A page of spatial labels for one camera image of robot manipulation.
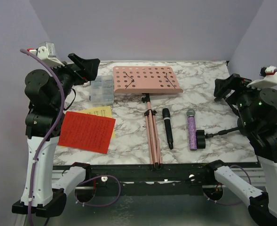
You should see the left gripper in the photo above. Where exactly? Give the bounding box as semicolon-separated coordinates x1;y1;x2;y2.
45;52;100;107

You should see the pink music stand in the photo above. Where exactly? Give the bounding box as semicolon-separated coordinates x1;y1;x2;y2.
113;66;183;170

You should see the red sheet music page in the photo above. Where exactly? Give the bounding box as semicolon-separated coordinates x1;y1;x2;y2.
57;111;116;154

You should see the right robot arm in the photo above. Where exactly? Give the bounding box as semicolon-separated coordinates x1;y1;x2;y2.
204;73;277;226

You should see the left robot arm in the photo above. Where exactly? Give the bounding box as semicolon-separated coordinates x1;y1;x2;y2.
12;53;100;218

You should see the clear plastic parts box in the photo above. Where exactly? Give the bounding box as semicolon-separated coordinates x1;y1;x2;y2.
90;75;114;105

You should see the purple glitter microphone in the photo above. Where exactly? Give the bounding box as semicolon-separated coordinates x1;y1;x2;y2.
186;109;197;151

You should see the yellow sheet music page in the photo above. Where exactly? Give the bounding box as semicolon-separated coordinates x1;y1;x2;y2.
60;105;116;148

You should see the black microphone stand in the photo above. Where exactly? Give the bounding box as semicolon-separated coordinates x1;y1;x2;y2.
196;127;239;149

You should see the black microphone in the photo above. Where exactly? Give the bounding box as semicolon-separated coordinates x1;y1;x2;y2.
162;108;174;150

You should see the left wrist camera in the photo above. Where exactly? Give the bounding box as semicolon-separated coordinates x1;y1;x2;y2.
27;42;64;68

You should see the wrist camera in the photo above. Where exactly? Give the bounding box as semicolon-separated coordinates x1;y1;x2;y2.
247;66;277;89
27;42;64;68

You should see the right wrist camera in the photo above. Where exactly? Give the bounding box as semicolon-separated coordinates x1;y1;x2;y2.
247;66;277;89

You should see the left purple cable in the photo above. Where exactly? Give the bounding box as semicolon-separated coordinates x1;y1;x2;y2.
20;48;66;226

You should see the aluminium frame rail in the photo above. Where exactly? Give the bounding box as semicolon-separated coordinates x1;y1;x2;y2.
51;162;266;197

